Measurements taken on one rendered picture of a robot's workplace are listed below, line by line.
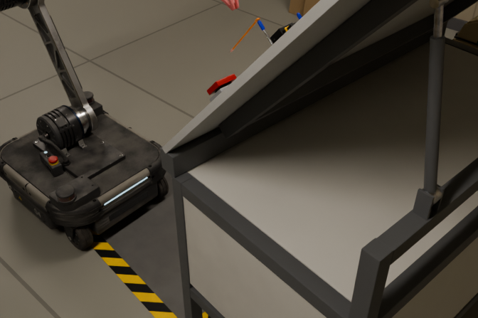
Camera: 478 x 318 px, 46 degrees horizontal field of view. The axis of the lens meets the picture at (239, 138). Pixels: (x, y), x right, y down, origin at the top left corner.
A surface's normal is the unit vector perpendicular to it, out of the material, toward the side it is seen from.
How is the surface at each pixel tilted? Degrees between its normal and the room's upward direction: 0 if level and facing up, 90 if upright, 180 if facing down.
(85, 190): 0
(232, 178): 0
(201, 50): 0
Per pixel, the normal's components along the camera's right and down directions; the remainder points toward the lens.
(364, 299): -0.75, 0.40
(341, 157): 0.00, -0.80
